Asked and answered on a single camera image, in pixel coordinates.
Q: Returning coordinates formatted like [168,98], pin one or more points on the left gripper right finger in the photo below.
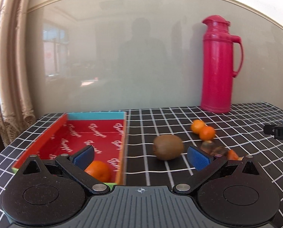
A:
[226,192]

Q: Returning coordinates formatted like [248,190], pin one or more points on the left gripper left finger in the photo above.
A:
[59,193]

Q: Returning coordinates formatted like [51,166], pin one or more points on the colourful cardboard box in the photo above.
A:
[71,132]

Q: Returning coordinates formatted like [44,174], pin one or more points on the beige lace curtain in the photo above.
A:
[16,109]

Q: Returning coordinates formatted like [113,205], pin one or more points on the orange carrot chunk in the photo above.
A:
[231,155]

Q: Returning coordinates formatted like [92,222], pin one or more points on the large orange mandarin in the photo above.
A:
[100,171]

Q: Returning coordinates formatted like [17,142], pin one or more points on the black white grid tablecloth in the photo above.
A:
[240,130]

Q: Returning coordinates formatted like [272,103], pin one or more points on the dark water chestnut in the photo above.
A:
[219,150]
[207,146]

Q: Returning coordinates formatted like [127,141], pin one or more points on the small mandarin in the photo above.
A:
[207,133]
[197,125]

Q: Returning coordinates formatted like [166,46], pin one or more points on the pink thermos flask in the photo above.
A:
[218,65]

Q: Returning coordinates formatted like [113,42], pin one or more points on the brown kiwi fruit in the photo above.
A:
[167,147]

